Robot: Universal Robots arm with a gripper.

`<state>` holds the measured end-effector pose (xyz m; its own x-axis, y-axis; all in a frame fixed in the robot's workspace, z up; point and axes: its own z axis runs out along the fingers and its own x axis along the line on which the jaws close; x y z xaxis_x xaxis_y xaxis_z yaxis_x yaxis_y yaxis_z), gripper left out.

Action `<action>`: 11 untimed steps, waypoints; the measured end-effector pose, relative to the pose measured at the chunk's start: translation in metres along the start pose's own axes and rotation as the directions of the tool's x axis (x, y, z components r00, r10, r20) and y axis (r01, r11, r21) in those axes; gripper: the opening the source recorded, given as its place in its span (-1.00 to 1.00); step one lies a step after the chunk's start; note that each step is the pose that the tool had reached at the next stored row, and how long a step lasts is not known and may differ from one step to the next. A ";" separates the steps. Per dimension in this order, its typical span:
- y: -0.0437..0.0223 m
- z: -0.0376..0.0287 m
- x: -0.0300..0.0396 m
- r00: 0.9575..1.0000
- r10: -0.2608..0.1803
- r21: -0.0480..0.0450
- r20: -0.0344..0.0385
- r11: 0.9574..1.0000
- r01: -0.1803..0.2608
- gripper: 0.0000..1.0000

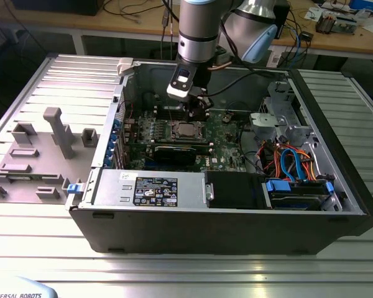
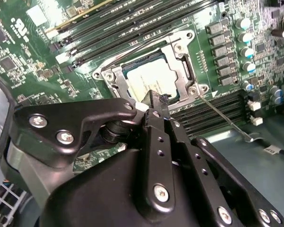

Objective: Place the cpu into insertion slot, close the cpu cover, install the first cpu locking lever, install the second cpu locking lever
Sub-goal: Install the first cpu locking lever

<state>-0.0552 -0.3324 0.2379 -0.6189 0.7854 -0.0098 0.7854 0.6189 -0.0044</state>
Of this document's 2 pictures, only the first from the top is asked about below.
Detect metal socket cover frame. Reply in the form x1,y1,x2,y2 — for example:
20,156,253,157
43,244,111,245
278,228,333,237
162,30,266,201
170,119,205,140

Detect black open PC case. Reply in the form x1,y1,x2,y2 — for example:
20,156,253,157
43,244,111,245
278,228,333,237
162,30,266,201
65,58,373,255

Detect green RAM stick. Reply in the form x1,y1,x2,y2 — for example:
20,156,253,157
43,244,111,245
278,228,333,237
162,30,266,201
4,174,43,181

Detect silver metal drive cage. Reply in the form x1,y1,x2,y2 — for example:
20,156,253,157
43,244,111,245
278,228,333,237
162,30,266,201
248,81,315,147

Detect CPU socket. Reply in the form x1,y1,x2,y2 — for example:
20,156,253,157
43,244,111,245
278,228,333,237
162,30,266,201
170,119,206,143

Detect hard disk in blue carrier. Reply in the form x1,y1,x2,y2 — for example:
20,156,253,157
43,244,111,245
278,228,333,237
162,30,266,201
260,178,335,212

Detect copper finned CPU cooler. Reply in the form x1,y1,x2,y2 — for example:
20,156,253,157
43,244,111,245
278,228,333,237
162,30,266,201
315,14,336,35

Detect pale grey case latch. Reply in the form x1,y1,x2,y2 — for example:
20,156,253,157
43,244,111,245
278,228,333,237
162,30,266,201
116,58,134,77

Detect white papers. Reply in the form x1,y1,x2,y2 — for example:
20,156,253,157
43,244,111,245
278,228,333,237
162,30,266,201
306,6,326,21

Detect black graphics card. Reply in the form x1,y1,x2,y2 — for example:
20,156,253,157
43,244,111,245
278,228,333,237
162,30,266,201
153,144,198,167

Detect grey power supply unit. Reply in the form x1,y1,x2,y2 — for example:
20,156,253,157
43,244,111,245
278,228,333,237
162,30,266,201
92,169,206,210

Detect orange red wire bundle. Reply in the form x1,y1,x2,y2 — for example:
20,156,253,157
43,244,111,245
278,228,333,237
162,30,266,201
257,140,318,183

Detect grey parts rack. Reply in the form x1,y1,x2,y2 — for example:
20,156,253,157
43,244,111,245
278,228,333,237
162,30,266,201
0,107,101,204

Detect black drive bay box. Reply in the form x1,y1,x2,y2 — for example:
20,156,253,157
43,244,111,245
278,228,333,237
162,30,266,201
203,170,267,209

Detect white label sheet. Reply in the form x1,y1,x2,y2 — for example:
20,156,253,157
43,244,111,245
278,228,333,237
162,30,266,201
265,46,283,68

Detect grey metal device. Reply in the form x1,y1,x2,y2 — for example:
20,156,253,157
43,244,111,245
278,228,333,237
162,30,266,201
335,15,358,35

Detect blue flat wire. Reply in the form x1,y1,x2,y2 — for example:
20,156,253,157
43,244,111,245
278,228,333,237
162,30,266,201
280,148,309,183

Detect wooden desk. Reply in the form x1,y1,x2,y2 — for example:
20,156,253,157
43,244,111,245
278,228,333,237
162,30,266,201
0,0,373,60

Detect green motherboard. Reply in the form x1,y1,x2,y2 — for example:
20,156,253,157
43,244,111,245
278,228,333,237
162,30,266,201
124,107,257,174

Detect pale blue teach pendant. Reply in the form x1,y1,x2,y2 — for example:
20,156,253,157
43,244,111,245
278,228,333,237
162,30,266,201
0,274,60,298

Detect silver CPU chip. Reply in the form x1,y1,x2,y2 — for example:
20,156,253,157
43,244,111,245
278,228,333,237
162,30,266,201
177,123,197,137

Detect black monitor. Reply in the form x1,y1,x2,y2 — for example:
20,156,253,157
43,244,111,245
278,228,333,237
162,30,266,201
12,0,99,16

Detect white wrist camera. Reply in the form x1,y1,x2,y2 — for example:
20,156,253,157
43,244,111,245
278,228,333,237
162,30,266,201
166,66,197,101

